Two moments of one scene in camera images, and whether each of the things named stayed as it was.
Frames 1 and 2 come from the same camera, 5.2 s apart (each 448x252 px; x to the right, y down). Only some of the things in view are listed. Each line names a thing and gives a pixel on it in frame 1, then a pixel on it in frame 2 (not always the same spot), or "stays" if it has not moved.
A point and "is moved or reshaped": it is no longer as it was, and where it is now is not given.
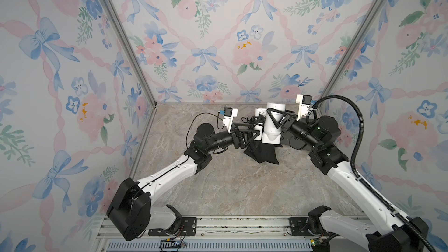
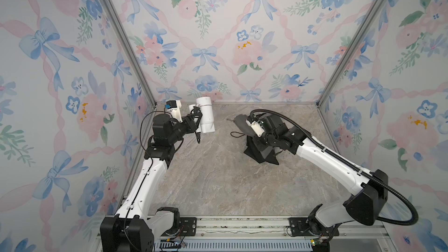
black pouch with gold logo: x=261 y=153 stays
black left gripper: x=238 y=142 → x=188 y=122
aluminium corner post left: x=114 y=14 stays
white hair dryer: x=270 y=134 is moved or reshaped
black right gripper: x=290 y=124 → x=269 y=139
